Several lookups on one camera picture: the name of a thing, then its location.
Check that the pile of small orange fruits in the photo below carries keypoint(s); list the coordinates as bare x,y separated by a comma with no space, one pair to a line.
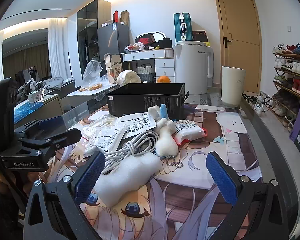
91,87

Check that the wooden door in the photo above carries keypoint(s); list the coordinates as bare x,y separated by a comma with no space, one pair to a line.
240,30

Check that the black bag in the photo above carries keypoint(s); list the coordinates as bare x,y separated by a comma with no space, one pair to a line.
165,43

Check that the printed fruit carton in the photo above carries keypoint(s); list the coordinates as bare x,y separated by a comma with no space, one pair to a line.
113,68

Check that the white curtain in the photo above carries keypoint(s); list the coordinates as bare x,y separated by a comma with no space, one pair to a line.
57,50

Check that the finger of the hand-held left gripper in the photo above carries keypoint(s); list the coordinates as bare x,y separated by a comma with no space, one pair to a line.
65,136
51,124

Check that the cream cylindrical bin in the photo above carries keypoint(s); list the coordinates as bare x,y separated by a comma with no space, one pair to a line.
232,87

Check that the black cardboard box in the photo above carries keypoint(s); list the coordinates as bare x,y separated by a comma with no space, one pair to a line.
140,102

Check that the pile of white sneakers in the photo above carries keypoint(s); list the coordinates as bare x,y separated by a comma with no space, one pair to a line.
258,102

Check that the boxes on fridge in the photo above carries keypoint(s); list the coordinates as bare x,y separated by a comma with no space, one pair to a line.
123,17

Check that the rows of shoes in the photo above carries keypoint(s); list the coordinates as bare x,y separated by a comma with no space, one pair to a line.
290,66

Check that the teal suitcase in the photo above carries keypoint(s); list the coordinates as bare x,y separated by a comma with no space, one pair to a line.
182,26

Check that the white desk with drawers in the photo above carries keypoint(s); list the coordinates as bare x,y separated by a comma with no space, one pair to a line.
162,65

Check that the red black shoebox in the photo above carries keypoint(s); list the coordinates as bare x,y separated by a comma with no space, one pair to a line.
144,39

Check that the plastic bag of food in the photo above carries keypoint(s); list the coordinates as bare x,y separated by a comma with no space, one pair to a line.
134,47

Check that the grey woven basket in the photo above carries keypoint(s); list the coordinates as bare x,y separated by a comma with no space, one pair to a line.
144,73

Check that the beige curtain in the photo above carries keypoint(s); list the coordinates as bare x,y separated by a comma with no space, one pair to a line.
25,60

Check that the stack of dark boxes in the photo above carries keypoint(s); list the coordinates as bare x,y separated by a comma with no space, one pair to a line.
199,36

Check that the person's left hand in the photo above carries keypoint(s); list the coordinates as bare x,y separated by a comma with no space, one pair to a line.
5,182

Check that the red white wet wipes packet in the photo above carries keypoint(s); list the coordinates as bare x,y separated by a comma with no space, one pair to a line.
187,130

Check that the orange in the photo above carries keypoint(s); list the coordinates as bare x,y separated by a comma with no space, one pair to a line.
163,79

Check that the dark glass wardrobe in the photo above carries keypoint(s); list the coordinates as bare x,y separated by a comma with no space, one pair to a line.
87,30

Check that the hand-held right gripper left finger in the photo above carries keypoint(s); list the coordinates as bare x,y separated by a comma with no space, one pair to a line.
90,177

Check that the low beige cabinet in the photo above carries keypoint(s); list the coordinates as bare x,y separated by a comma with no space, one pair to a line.
52,105

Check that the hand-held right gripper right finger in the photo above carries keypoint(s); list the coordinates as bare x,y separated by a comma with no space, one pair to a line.
222,177

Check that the printed cartoon table mat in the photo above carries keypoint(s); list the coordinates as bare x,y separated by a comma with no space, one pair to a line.
210,150

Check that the white cylindrical appliance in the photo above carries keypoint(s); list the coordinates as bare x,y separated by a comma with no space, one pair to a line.
190,67

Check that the clear plastic bag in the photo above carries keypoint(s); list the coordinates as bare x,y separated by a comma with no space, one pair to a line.
92,72

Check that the white rounded frame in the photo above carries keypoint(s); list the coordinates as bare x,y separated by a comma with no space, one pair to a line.
160,33

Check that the dark grey fridge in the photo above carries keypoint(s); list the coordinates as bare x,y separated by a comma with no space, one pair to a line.
112,38

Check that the grey clothes pile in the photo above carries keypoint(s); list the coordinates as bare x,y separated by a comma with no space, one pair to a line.
56,83

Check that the tissue box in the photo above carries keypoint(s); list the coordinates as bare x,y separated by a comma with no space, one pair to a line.
36,97

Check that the white foam piece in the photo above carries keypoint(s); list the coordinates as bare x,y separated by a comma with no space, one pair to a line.
130,175

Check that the white printed plastic packet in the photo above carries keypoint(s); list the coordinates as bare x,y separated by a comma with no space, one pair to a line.
105,140
137,125

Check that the white side table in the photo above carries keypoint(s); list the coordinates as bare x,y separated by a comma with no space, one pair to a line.
90,93

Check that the wrapped round cabbage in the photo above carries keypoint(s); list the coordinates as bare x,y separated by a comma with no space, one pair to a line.
128,77

